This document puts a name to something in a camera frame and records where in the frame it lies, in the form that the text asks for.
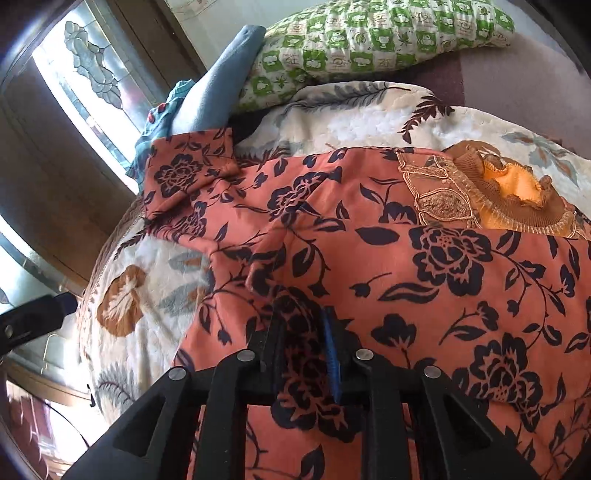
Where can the cream leaf-print blanket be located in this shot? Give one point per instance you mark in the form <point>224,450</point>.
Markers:
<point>152,258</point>

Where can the green patterned pillow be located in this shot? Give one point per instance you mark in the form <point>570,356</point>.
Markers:
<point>369,41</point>

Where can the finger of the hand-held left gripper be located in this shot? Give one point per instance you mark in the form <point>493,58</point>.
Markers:
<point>32,318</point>

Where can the mauve bed sheet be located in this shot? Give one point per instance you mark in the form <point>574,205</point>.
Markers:
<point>531,87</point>

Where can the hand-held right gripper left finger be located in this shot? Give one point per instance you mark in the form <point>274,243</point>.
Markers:
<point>268,355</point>

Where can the light blue cloth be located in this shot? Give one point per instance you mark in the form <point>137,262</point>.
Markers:
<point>217,92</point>

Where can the patterned glass window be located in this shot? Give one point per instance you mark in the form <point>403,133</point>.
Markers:
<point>83,74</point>

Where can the teal patterned cloth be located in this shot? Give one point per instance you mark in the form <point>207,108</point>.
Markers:
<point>159,120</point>

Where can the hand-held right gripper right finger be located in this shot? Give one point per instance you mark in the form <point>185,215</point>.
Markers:
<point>331,355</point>

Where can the orange floral shirt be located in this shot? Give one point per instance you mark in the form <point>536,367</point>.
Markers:
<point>415,300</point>

